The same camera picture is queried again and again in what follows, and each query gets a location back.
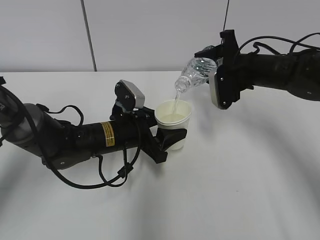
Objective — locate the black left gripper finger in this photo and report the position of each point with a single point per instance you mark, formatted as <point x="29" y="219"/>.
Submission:
<point x="171" y="139"/>
<point x="148" y="113"/>

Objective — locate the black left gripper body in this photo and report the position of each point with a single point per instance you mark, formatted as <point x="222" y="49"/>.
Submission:
<point x="145" y="140"/>

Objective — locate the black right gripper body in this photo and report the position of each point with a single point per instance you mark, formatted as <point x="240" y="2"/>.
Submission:
<point x="226" y="53"/>

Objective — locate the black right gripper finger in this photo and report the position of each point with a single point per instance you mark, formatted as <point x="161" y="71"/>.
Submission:
<point x="210" y="52"/>

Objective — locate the clear water bottle green label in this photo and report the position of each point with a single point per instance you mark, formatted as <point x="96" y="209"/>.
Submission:
<point x="195" y="73"/>

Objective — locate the white paper cup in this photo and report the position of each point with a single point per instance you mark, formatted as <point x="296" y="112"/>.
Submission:
<point x="172" y="115"/>

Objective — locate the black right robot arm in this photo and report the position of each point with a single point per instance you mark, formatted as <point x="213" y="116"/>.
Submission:
<point x="265" y="61"/>

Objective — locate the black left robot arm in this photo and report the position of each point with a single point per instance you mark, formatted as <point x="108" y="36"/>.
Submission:
<point x="66" y="144"/>

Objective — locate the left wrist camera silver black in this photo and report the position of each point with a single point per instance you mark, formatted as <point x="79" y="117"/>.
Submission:
<point x="128" y="96"/>

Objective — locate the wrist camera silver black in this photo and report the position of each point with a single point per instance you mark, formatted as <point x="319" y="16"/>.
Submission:
<point x="128" y="96"/>
<point x="223" y="88"/>

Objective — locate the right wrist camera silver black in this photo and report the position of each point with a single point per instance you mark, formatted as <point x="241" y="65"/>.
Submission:
<point x="223" y="88"/>

